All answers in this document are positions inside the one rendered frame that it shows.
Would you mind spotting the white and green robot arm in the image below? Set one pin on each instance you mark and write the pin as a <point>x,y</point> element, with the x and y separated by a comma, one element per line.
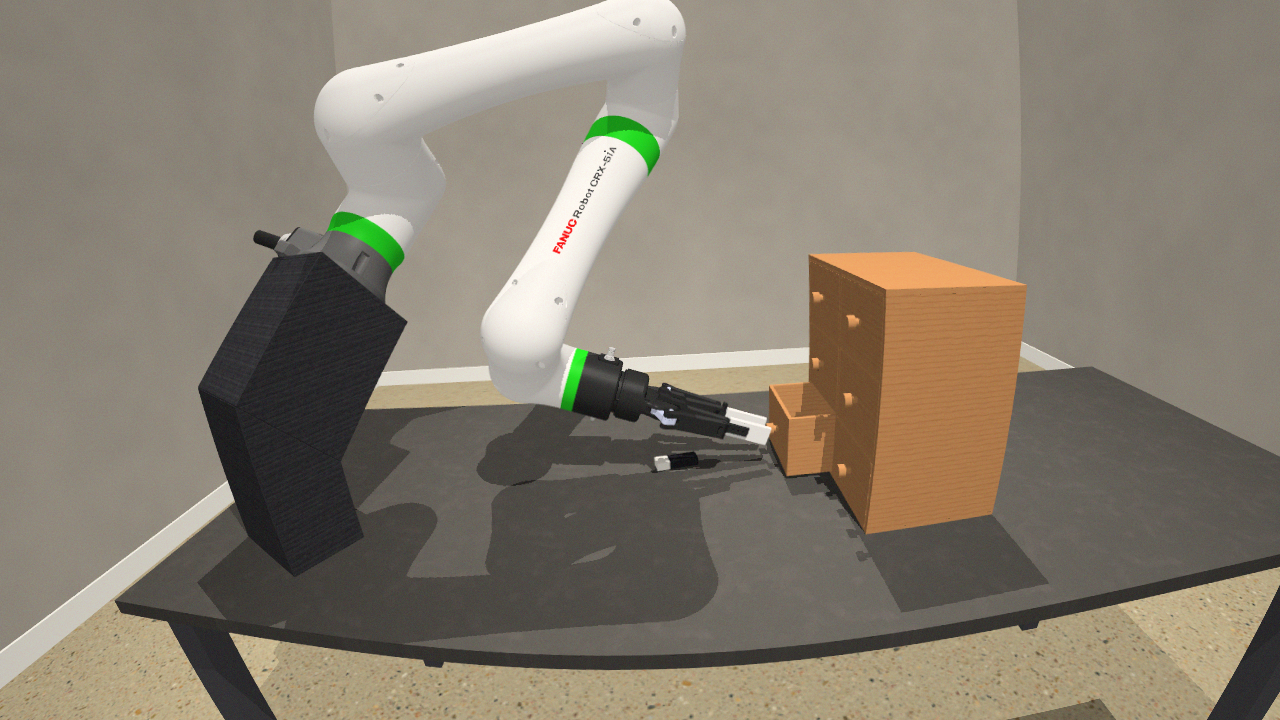
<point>370,119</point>

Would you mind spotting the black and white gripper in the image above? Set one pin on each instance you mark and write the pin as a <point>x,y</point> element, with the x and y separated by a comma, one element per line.
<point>663,403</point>

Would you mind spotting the orange wooden chest of drawers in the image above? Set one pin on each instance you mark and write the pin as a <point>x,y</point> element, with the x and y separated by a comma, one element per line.
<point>950,355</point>

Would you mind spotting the wooden drawer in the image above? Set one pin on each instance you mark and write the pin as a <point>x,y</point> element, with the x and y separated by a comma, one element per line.
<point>825,369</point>
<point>825,281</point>
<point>858,406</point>
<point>855,466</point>
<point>805,442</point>
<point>863,310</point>

